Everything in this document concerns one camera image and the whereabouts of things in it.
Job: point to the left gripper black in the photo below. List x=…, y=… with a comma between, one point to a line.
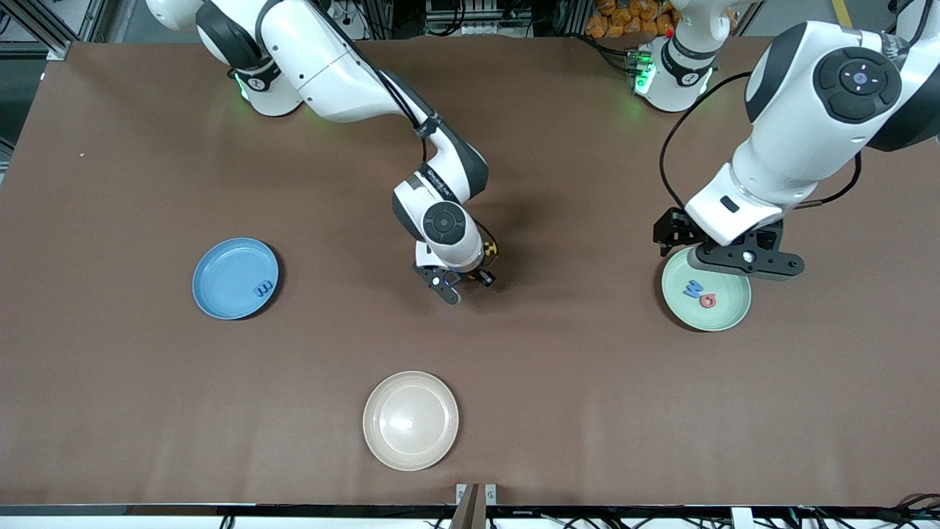
x=673, y=231

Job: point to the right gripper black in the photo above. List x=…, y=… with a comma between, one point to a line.
x=481, y=275

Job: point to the yellow foam letter H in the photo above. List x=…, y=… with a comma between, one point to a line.
x=490, y=250

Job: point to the blue foam capital M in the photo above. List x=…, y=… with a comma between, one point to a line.
x=692, y=289

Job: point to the pink foam letter Q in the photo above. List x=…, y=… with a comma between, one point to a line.
x=701, y=300

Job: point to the dark blue foam letter m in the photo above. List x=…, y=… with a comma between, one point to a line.
x=263, y=288

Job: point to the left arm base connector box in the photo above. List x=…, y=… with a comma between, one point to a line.
x=637, y=62

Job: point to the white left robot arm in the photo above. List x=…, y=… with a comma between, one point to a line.
x=793, y=147

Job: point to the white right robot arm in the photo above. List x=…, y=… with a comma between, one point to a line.
x=330, y=66

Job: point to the light green round plate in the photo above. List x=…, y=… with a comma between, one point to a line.
x=716, y=312

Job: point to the beige round plate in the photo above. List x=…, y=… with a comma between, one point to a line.
x=410, y=420

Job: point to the orange fruit pile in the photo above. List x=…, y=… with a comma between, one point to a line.
x=617, y=22

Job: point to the blue round plate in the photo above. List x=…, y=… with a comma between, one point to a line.
x=231, y=275

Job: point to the camera stand post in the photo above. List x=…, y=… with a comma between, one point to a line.
x=470, y=510

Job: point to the aluminium frame beam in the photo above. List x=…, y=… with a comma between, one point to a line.
x=44, y=29
x=910, y=26

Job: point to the black table edge rail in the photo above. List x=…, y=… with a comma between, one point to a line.
x=147, y=510

